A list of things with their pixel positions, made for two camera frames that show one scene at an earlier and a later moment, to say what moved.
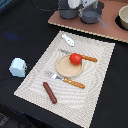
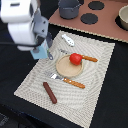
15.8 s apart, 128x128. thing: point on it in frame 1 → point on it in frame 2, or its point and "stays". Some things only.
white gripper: [81, 4] → [25, 22]
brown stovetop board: [110, 11] stays
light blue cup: [18, 67] → [43, 51]
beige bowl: [123, 15] stays
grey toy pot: [65, 11] stays
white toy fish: [68, 39] stays
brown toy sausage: [50, 92] stays
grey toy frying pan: [91, 15] → [49, 42]
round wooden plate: [67, 69] stays
